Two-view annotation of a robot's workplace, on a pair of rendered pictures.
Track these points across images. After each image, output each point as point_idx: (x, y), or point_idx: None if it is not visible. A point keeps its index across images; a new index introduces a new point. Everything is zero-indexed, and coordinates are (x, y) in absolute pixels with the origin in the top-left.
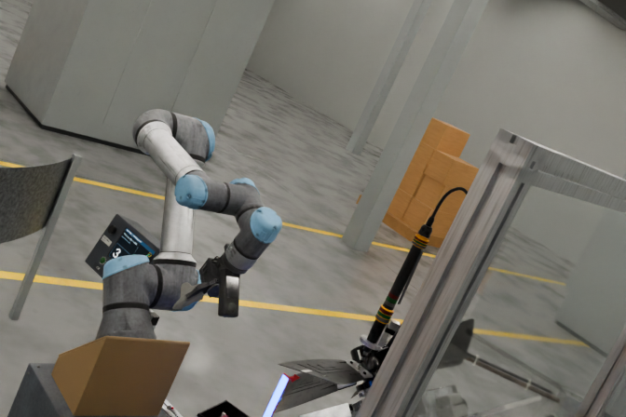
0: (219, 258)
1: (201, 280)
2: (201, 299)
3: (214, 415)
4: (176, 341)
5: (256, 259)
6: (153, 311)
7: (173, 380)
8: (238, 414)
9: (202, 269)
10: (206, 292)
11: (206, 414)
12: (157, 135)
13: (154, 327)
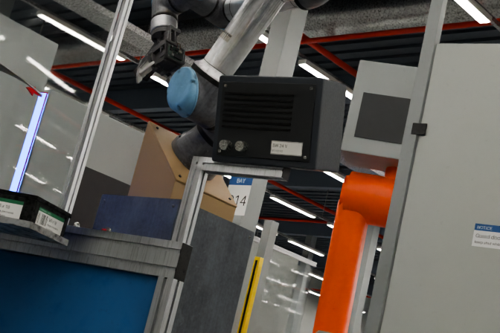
0: (177, 43)
1: (176, 69)
2: (166, 81)
3: (41, 219)
4: (159, 125)
5: (151, 24)
6: (205, 157)
7: (138, 160)
8: (12, 198)
9: (182, 61)
10: (167, 73)
11: (58, 215)
12: None
13: (190, 172)
